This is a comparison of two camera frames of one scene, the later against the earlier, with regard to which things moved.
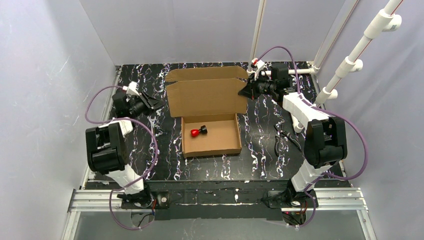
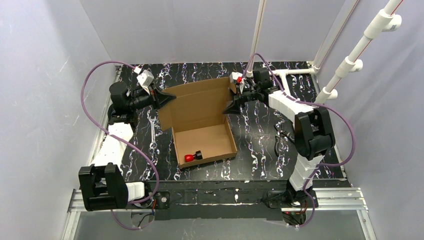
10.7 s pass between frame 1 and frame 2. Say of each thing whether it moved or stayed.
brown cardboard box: moved
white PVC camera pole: stayed
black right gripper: moved
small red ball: moved
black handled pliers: stayed
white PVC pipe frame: stayed
